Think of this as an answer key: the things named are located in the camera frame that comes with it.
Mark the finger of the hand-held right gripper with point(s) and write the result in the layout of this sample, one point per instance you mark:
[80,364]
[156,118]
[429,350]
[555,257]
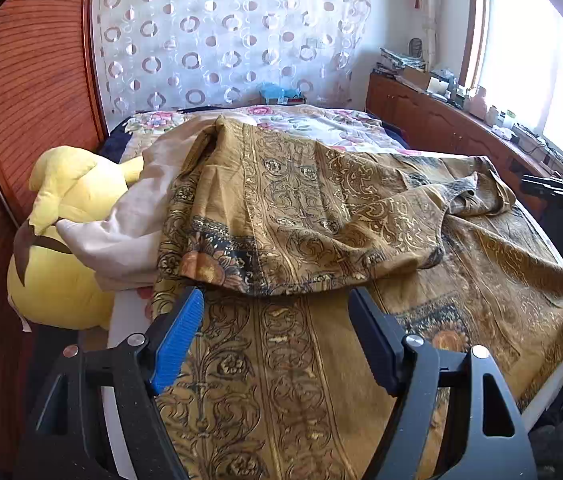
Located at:
[551,185]

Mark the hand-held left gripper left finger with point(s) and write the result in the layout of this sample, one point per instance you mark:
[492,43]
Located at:
[176,345]

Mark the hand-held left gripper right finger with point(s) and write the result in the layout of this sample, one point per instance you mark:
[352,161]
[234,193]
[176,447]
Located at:
[374,340]

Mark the golden paisley patterned garment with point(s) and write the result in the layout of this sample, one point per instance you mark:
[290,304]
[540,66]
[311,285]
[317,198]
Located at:
[286,210]

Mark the white flower print sheet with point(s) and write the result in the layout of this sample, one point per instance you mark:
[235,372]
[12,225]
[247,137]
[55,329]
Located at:
[126,320]

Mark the white plastic bag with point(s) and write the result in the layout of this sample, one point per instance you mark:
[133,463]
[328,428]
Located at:
[501,131]

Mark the green capped bottle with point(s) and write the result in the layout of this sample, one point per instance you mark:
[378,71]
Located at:
[510,117]

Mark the yellow plush toy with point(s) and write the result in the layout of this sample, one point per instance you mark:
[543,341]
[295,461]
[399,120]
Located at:
[66,280]

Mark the wood framed window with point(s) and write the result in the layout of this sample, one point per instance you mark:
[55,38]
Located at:
[526,45]

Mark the beige cloth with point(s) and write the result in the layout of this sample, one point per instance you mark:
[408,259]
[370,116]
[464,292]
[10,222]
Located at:
[126,220]

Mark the wooden sideboard cabinet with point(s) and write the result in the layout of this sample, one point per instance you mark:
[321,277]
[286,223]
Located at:
[426,115]

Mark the white box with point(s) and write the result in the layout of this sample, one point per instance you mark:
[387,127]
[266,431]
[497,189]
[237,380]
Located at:
[439,85]

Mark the brown cardboard box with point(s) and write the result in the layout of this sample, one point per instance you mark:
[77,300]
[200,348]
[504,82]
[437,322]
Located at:
[416,77]

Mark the brown hand fan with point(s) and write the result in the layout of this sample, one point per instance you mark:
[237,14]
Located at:
[415,46]

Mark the white tied window curtain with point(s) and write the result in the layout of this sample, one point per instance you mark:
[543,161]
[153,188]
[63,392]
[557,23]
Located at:
[429,25]

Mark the floral print blanket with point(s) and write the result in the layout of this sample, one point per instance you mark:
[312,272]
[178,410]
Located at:
[321,125]

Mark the blue tissue pack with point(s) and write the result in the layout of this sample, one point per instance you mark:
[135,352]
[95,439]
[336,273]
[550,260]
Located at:
[276,92]

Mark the wooden slatted wardrobe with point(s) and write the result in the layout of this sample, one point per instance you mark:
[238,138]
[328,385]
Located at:
[36,85]

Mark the sheer circle pattern curtain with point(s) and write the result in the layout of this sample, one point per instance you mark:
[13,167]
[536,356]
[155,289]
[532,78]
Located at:
[211,35]

